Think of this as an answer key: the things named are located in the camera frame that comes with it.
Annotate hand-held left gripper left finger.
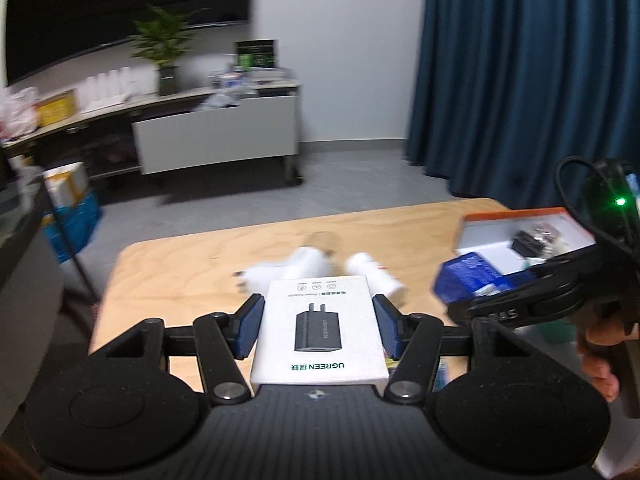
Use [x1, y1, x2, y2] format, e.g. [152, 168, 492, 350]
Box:
[125, 294, 266, 406]

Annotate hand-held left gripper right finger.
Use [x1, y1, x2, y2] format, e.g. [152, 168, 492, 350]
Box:
[372, 294, 508, 406]

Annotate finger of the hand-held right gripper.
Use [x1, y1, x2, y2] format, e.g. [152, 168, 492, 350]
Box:
[445, 300, 478, 331]
[535, 247, 601, 286]

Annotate black charger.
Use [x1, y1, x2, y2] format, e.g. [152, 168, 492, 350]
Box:
[509, 227, 558, 261]

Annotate white power adapter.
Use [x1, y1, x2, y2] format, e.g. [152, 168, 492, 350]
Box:
[234, 262, 282, 294]

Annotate white pill bottle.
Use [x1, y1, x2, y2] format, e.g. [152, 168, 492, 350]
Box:
[347, 252, 406, 302]

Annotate white charger box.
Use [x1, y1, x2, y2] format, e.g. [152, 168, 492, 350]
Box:
[250, 275, 391, 389]

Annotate orange white cardboard box lid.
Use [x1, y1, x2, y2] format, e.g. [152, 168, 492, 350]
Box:
[456, 207, 598, 278]

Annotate white diffuser with glass bottle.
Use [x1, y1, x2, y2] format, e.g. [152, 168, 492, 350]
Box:
[280, 232, 342, 280]

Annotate person's right hand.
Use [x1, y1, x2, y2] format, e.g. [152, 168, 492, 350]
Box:
[575, 317, 621, 402]

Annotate white tv cabinet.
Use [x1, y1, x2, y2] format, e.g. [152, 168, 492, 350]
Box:
[0, 80, 304, 187]

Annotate blue curtain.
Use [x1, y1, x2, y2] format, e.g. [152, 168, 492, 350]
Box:
[405, 0, 640, 211]

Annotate black glass round table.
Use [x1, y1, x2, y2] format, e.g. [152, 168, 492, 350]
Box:
[0, 182, 98, 411]

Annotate clear plastic packets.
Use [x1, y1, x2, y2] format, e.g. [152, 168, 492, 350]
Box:
[195, 85, 251, 111]

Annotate white yellow cardboard box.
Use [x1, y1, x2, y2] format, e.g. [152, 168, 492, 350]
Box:
[42, 162, 91, 211]

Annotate green black box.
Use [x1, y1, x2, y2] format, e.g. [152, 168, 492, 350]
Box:
[235, 38, 278, 68]

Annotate white router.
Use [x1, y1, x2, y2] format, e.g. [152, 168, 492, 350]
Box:
[80, 67, 156, 111]

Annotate potted plant in dark vase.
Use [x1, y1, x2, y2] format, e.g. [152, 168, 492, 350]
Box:
[127, 5, 201, 98]

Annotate white red plastic bag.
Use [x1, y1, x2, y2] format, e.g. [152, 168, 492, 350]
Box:
[0, 87, 41, 136]

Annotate black television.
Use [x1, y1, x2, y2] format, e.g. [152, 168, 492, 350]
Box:
[5, 0, 251, 86]

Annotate black cable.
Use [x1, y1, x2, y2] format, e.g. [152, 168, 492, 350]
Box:
[556, 156, 632, 257]

